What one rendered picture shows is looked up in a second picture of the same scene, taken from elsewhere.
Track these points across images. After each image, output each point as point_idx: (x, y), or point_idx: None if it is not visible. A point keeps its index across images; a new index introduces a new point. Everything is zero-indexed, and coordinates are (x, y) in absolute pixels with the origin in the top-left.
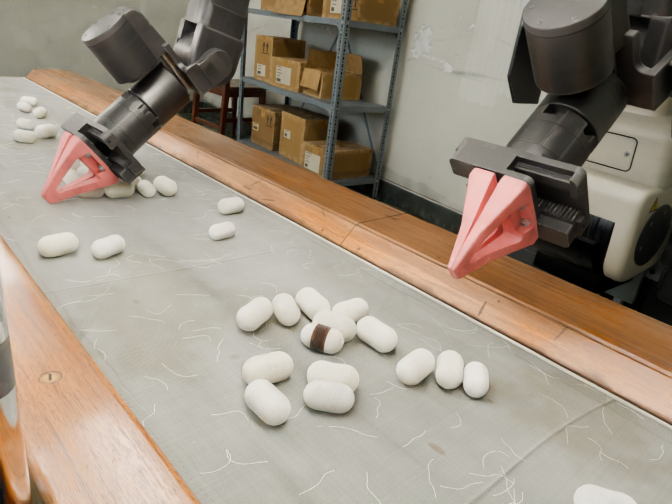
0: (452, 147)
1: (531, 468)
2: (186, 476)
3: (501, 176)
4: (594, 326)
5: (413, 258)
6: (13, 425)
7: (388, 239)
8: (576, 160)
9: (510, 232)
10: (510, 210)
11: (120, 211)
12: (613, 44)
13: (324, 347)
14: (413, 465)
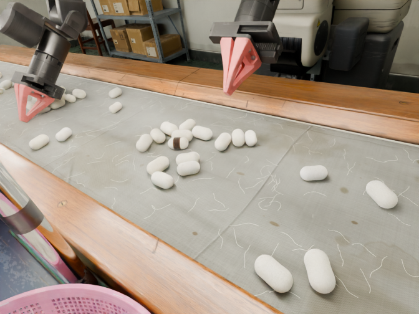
0: (218, 20)
1: (281, 167)
2: (138, 222)
3: (235, 38)
4: (297, 95)
5: (209, 90)
6: (52, 231)
7: (195, 85)
8: (269, 17)
9: (247, 64)
10: (244, 54)
11: (62, 114)
12: None
13: (180, 147)
14: (232, 184)
